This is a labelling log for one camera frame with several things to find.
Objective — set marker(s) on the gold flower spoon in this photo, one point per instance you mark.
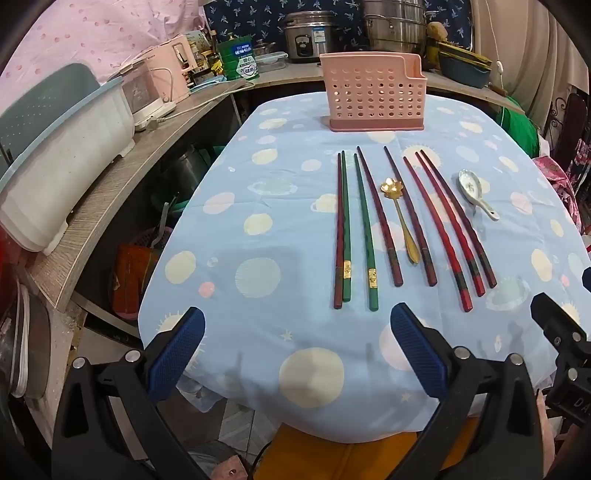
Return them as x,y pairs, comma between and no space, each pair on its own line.
390,189

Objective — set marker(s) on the green cloth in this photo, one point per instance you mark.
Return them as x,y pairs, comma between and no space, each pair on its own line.
519,124

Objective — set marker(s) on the blue printed tablecloth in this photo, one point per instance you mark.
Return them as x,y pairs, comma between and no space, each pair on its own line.
277,207

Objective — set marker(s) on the pink perforated utensil holder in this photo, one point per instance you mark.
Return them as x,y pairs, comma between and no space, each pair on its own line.
369,92

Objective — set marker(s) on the blue patterned curtain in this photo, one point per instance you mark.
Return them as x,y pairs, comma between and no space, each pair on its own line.
249,18

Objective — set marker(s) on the red bag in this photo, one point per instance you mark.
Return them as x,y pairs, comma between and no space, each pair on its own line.
136,281

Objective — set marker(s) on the pink electric kettle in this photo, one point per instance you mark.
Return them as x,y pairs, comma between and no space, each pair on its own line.
171,64

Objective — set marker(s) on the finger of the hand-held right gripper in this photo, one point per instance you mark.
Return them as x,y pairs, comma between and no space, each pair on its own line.
588,279
556,323

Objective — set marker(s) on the steel steamer pot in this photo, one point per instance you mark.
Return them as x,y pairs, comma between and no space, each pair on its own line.
392,27

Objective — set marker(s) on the pink flowery cloth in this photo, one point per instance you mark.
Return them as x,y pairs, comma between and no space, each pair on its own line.
568,184

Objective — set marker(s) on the white ceramic spoon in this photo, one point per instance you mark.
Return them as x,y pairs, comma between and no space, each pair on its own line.
467,182

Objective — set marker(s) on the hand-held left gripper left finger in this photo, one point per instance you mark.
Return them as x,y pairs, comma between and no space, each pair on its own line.
180,341

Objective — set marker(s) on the white power strip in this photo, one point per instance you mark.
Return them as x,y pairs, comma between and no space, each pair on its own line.
154,117

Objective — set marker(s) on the brown loofah sponge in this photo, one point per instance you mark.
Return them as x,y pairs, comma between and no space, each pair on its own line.
437,31

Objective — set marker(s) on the grey wooden counter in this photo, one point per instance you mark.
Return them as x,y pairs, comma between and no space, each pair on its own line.
115,184

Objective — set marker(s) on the steel rice cooker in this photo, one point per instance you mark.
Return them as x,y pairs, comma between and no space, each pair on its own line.
309,41

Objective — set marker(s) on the pink dotted cloth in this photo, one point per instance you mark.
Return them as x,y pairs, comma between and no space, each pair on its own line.
92,32

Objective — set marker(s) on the metal pot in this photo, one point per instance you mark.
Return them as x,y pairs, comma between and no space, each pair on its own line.
189,168

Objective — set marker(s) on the green tin can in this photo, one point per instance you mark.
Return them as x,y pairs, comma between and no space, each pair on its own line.
240,60

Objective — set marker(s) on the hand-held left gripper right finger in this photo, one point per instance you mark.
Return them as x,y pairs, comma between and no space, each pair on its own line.
415,350

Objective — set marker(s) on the clear food container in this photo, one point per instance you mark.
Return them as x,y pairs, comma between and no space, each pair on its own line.
271,62

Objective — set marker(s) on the white tub with teal rim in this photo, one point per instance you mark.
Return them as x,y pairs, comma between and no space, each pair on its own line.
60,161

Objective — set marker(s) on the orange stool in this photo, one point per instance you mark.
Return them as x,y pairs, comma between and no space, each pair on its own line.
369,457

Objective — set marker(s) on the grey round tray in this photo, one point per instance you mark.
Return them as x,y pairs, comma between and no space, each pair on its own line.
27,346

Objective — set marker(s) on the dark wooden chair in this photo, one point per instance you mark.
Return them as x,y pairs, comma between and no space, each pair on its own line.
575,120

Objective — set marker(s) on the teal perforated plastic panel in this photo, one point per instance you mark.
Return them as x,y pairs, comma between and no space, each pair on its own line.
41,92

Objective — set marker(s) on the dark red chopstick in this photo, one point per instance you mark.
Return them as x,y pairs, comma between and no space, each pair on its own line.
338,230
461,221
408,212
378,212

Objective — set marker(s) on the beige curtain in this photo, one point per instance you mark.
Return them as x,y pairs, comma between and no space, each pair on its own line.
526,46

